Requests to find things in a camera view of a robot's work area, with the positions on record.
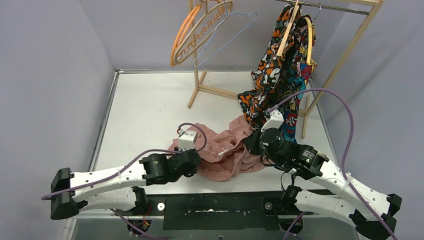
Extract pink shorts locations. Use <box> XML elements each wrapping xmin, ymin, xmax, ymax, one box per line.
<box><xmin>188</xmin><ymin>115</ymin><xmax>265</xmax><ymax>182</ymax></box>

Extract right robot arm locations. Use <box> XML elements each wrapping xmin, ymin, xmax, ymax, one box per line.
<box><xmin>242</xmin><ymin>128</ymin><xmax>402</xmax><ymax>240</ymax></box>

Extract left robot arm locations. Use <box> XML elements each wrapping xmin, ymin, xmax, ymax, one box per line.
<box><xmin>43</xmin><ymin>149</ymin><xmax>201</xmax><ymax>220</ymax></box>

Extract orange camouflage shorts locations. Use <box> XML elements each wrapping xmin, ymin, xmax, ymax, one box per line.
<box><xmin>237</xmin><ymin>4</ymin><xmax>297</xmax><ymax>128</ymax></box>

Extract colourful comic print shorts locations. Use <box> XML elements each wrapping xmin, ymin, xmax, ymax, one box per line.
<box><xmin>271</xmin><ymin>14</ymin><xmax>317</xmax><ymax>143</ymax></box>

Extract beige notched wooden hanger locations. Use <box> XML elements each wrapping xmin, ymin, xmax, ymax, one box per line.
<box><xmin>173</xmin><ymin>0</ymin><xmax>234</xmax><ymax>65</ymax></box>

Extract curved wooden hanger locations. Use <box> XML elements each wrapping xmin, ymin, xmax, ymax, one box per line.
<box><xmin>304</xmin><ymin>16</ymin><xmax>313</xmax><ymax>65</ymax></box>

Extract straight wooden hanger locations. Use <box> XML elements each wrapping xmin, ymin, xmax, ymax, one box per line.
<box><xmin>276</xmin><ymin>0</ymin><xmax>299</xmax><ymax>57</ymax></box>

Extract orange plastic hanger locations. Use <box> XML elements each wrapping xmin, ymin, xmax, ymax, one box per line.
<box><xmin>169</xmin><ymin>0</ymin><xmax>220</xmax><ymax>67</ymax></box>

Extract wooden clothes rack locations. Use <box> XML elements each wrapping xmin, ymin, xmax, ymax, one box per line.
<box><xmin>187</xmin><ymin>0</ymin><xmax>386</xmax><ymax>139</ymax></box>

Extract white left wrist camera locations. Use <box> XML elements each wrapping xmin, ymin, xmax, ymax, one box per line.
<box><xmin>177</xmin><ymin>129</ymin><xmax>198</xmax><ymax>151</ymax></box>

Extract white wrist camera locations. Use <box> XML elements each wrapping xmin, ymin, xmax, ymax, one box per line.
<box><xmin>260</xmin><ymin>109</ymin><xmax>284</xmax><ymax>133</ymax></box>
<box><xmin>177</xmin><ymin>129</ymin><xmax>198</xmax><ymax>151</ymax></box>

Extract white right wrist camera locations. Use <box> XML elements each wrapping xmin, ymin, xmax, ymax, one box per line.
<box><xmin>260</xmin><ymin>109</ymin><xmax>284</xmax><ymax>133</ymax></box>

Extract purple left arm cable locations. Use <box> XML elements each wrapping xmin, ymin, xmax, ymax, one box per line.
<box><xmin>41</xmin><ymin>122</ymin><xmax>208</xmax><ymax>240</ymax></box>

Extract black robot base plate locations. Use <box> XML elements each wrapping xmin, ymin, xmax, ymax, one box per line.
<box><xmin>123</xmin><ymin>191</ymin><xmax>300</xmax><ymax>231</ymax></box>

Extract blue wire hanger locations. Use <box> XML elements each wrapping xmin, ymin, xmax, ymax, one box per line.
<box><xmin>192</xmin><ymin>0</ymin><xmax>258</xmax><ymax>69</ymax></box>

